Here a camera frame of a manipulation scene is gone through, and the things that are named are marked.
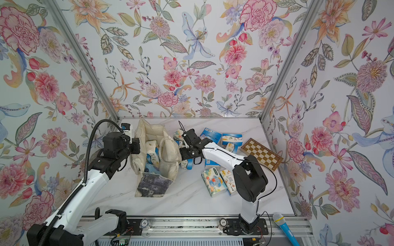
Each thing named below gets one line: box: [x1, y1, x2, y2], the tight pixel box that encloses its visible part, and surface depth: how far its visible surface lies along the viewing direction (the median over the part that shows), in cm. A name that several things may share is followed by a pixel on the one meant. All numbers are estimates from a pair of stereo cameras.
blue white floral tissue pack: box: [221, 133, 244, 153], surface depth 100 cm
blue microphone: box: [272, 212, 300, 246], surface depth 75 cm
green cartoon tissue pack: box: [201, 167, 228, 198], surface depth 85 cm
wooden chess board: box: [239, 137, 284, 172], surface depth 103 cm
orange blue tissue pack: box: [219, 168, 238, 197], surface depth 85 cm
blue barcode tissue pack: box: [199, 127, 223, 145], surface depth 106 cm
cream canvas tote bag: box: [130, 117, 182, 198], surface depth 83 cm
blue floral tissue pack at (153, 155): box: [145, 140, 161, 166], surface depth 91 cm
